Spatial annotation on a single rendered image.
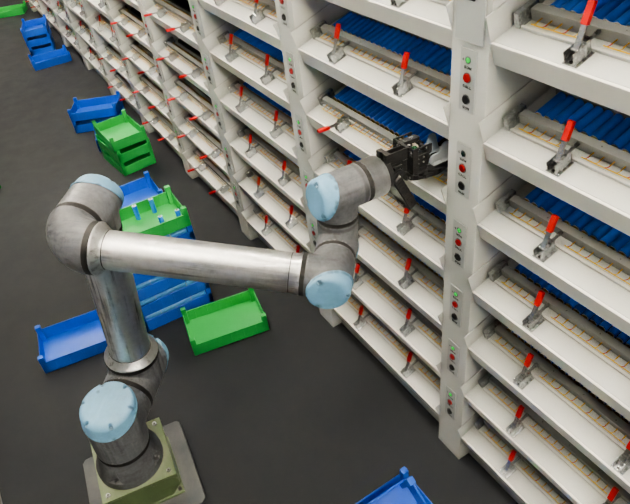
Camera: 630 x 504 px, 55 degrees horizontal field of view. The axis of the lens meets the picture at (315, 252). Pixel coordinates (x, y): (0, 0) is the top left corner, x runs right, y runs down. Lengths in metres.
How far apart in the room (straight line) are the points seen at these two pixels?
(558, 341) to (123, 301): 1.03
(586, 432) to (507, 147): 0.65
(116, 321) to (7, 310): 1.34
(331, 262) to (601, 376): 0.57
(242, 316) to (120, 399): 0.86
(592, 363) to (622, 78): 0.58
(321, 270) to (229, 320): 1.29
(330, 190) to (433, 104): 0.30
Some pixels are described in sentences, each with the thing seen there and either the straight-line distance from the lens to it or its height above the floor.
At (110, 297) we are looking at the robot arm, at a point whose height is 0.72.
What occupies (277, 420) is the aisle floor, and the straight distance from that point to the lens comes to 2.12.
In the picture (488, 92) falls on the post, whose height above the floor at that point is 1.20.
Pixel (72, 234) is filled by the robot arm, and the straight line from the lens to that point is 1.33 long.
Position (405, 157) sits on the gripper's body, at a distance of 1.34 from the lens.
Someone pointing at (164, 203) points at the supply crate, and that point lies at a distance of 2.47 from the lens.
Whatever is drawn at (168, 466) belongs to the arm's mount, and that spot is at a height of 0.17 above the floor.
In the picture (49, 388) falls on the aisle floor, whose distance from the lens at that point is 2.51.
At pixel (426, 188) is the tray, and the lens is 1.44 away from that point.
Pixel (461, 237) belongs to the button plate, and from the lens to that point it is 1.39.
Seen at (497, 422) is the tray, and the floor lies 0.32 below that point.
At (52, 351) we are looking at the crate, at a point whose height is 0.00.
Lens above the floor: 1.70
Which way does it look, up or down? 39 degrees down
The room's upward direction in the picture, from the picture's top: 8 degrees counter-clockwise
